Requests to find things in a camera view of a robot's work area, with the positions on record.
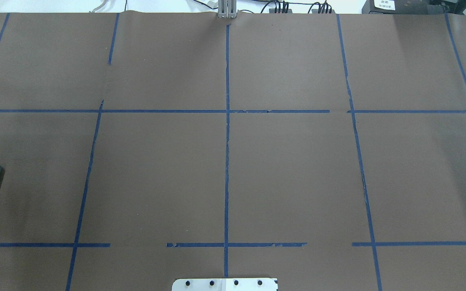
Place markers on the brown paper table cover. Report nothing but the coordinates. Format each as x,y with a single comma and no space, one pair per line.
141,150

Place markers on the black usb hub left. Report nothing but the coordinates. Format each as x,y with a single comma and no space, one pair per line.
282,7

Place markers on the black usb hub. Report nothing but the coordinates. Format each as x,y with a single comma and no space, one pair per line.
321,8
282,7

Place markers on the black usb hub right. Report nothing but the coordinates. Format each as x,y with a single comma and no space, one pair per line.
321,8

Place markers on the black box device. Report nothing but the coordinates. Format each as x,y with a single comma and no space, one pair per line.
402,7

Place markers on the aluminium frame post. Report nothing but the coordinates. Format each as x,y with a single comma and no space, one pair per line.
227,9

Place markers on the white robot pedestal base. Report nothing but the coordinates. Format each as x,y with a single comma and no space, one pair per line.
225,284

